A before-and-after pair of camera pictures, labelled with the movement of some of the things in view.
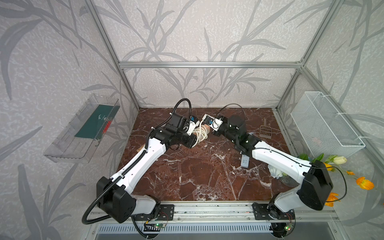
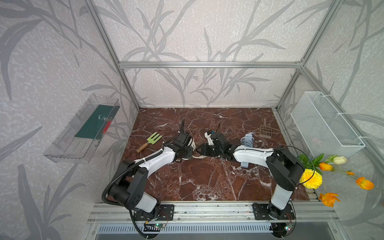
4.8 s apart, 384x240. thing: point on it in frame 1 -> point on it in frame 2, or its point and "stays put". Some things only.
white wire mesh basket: x=324 y=131 stays put
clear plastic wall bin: x=78 y=142 stays put
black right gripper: x=227 y=121 -> x=203 y=150
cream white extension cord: x=201 y=132 -> x=192 y=144
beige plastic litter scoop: x=265 y=130 stays put
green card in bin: x=97 y=121 stays put
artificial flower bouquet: x=330 y=163 stays put
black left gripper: x=191 y=142 -> x=190 y=153
